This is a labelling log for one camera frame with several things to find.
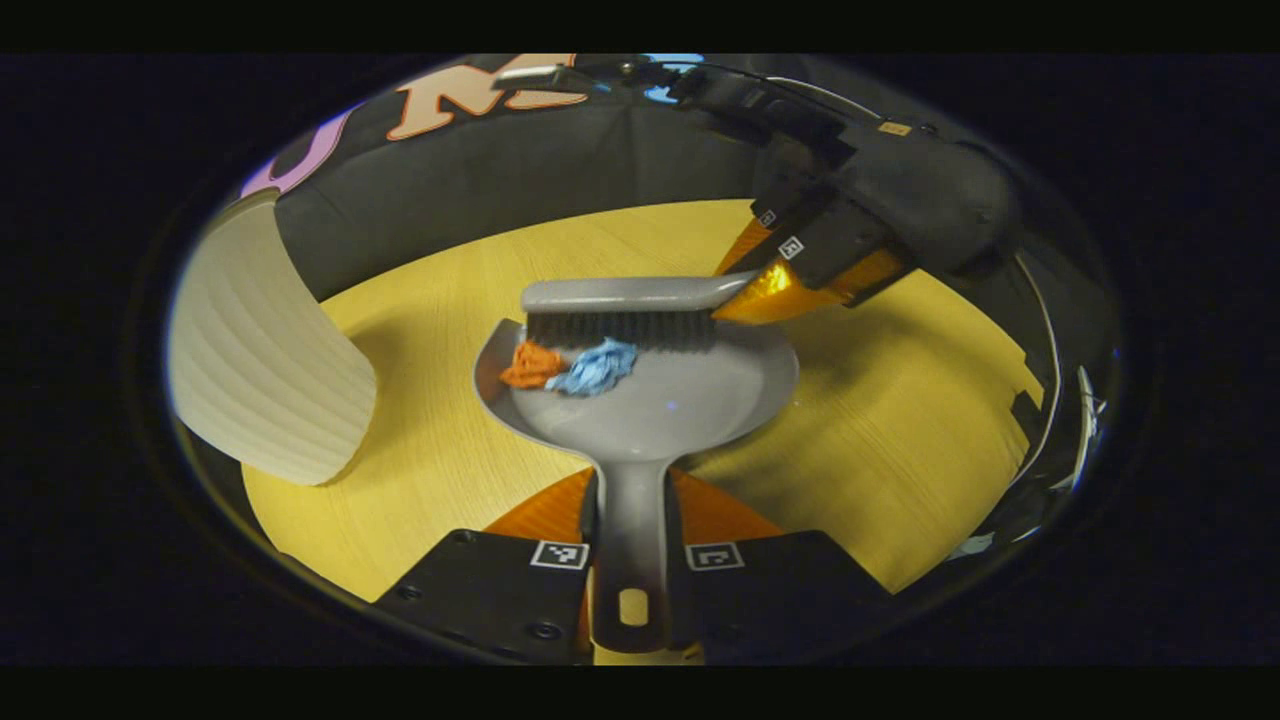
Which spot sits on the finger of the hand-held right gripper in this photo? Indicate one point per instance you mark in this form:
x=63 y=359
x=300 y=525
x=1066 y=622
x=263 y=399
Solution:
x=830 y=265
x=745 y=245

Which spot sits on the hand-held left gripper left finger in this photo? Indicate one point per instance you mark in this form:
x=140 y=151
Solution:
x=490 y=595

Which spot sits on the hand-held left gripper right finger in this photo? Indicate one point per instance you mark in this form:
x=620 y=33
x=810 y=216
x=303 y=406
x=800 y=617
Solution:
x=780 y=595

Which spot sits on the small grey broom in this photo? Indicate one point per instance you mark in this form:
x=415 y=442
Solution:
x=620 y=295

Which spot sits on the grey plastic dustpan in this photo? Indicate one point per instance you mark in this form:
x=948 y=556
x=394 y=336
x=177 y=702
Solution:
x=650 y=400

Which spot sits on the blue wrapper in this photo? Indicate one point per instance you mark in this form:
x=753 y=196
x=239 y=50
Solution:
x=595 y=368

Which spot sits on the orange wrapper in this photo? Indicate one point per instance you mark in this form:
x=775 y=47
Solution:
x=532 y=365

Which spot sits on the white ribbed garbage bin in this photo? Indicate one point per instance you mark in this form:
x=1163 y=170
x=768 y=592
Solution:
x=260 y=350

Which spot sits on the wooden desktop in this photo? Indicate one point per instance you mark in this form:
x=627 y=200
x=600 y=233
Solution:
x=900 y=420

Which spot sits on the black backdrop cloth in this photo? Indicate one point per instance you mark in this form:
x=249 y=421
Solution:
x=560 y=170

